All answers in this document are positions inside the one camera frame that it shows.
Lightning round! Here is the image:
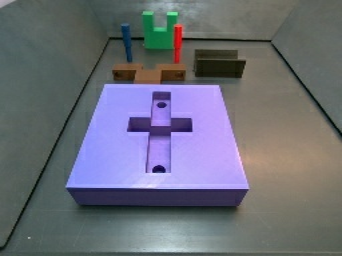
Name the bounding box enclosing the purple board with cross slot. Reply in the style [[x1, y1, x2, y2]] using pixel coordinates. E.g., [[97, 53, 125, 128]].
[[65, 84, 248, 206]]

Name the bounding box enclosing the red peg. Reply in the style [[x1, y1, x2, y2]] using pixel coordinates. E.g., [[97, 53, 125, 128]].
[[174, 24, 183, 64]]

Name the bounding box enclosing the blue peg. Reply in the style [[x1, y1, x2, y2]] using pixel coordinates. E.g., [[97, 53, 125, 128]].
[[121, 23, 132, 63]]

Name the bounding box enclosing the brown T-shaped block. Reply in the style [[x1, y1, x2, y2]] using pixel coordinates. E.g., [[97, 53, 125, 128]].
[[112, 63, 186, 84]]

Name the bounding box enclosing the dark olive angle bracket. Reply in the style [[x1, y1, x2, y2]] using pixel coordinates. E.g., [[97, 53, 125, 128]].
[[194, 49, 246, 78]]

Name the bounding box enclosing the green U-shaped block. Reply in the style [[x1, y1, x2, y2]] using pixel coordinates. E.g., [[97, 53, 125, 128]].
[[142, 11, 178, 50]]

